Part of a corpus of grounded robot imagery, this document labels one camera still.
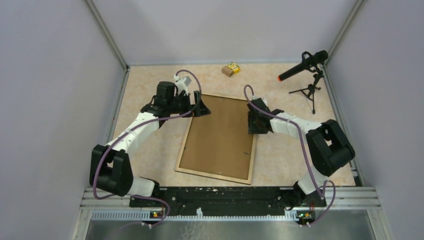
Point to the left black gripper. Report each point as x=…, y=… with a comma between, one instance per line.
x=200, y=109

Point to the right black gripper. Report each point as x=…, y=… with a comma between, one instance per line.
x=252, y=130

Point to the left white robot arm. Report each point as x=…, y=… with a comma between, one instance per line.
x=110, y=167

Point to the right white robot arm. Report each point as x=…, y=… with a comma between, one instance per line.
x=324, y=146

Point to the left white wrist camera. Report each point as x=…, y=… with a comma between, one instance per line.
x=182, y=84

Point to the wooden picture frame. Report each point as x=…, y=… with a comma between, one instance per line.
x=215, y=175

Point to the small cardboard yellow box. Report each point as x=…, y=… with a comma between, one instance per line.
x=231, y=69

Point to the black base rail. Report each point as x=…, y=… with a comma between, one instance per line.
x=228, y=201

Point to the black microphone on tripod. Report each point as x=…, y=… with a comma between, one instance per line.
x=309, y=62

